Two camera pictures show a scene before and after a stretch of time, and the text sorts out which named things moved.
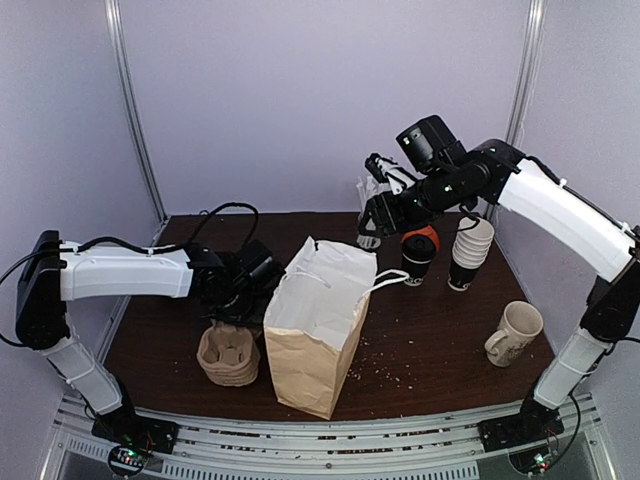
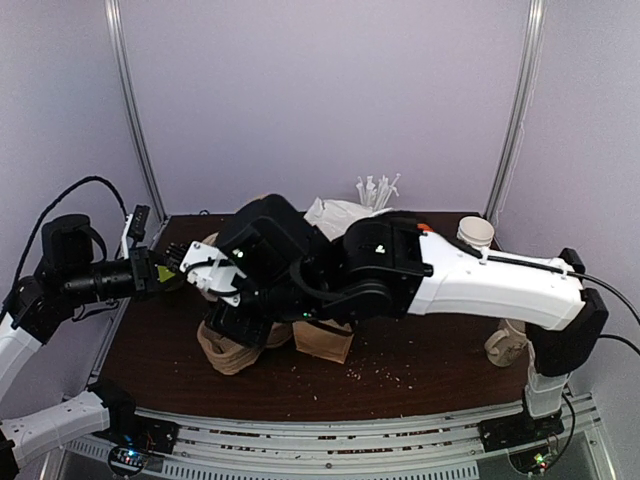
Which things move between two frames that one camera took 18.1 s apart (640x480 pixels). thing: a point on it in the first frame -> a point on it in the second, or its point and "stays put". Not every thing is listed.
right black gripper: x=379 y=215 -> x=232 y=325
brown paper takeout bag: x=313 y=317 -> x=330 y=217
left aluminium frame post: x=113 y=14 stays put
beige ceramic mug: x=520 y=323 stays put
